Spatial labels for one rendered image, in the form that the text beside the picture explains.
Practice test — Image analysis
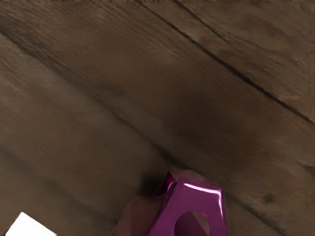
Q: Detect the magenta faceted mug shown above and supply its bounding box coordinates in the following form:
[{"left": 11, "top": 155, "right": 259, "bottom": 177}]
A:
[{"left": 112, "top": 165, "right": 230, "bottom": 236}]

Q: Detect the white angular block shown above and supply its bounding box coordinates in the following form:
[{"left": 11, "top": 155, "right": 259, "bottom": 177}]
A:
[{"left": 4, "top": 211, "right": 58, "bottom": 236}]

